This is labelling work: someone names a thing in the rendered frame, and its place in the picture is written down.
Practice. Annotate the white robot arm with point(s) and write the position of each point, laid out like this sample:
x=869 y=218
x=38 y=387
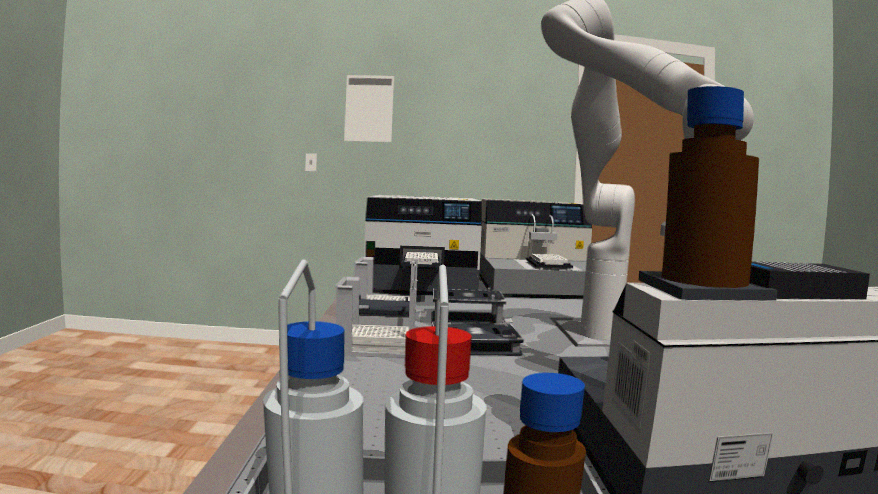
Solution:
x=597 y=130

